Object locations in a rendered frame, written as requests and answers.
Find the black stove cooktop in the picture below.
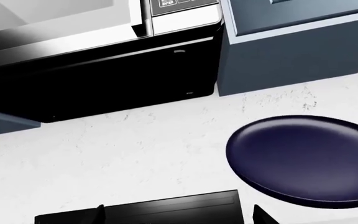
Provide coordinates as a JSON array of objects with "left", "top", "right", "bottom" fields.
[{"left": 34, "top": 189, "right": 246, "bottom": 224}]

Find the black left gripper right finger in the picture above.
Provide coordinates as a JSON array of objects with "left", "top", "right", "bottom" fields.
[{"left": 252, "top": 203, "right": 281, "bottom": 224}]

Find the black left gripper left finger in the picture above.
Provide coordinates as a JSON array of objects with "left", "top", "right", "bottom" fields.
[{"left": 88, "top": 203, "right": 106, "bottom": 224}]

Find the dark blue round plate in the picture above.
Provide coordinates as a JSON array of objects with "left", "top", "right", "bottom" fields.
[{"left": 225, "top": 114, "right": 358, "bottom": 210}]

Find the blue-grey wall cabinet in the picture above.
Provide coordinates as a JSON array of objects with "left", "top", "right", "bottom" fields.
[
  {"left": 217, "top": 0, "right": 358, "bottom": 97},
  {"left": 0, "top": 108, "right": 42, "bottom": 138}
]

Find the black and steel microwave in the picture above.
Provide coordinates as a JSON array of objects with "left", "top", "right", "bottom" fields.
[{"left": 0, "top": 0, "right": 224, "bottom": 124}]

